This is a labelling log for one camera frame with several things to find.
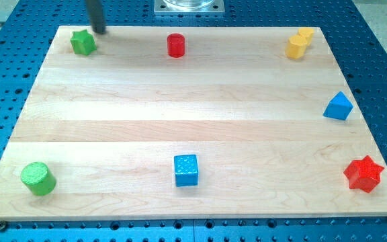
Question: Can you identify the yellow hexagon block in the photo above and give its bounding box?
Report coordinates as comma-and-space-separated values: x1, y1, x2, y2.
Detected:
298, 27, 315, 46
285, 35, 308, 59

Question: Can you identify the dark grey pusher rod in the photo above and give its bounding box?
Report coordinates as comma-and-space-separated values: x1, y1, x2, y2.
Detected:
85, 0, 106, 34

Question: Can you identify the green cylinder block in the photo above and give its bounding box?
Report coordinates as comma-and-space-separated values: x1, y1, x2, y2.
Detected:
20, 162, 56, 196

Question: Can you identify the green star block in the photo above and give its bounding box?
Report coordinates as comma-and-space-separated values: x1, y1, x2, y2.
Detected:
70, 30, 97, 56

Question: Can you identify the yellow hexagon block rear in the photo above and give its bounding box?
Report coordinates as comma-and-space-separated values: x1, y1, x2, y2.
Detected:
298, 27, 315, 46

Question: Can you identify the light wooden board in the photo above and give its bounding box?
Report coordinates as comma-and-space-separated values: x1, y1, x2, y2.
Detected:
0, 26, 387, 221

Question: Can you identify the red cylinder block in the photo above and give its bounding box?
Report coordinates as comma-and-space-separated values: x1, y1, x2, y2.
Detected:
167, 33, 185, 58

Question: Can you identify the red star block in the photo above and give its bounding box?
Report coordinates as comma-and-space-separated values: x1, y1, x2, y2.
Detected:
343, 155, 384, 193

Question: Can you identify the blue cube block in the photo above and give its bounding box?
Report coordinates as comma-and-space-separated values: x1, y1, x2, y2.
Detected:
173, 155, 199, 187

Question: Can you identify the left board clamp screw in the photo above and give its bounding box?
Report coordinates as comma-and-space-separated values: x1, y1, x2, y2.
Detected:
0, 220, 7, 232

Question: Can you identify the blue triangle block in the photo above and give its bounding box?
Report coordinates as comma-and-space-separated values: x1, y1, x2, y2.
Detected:
322, 91, 353, 120

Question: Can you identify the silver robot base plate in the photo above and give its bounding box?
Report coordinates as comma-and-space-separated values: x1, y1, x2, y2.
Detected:
154, 0, 225, 15

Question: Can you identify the yellow hexagon block front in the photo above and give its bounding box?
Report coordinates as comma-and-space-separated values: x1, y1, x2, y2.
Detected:
285, 35, 308, 59

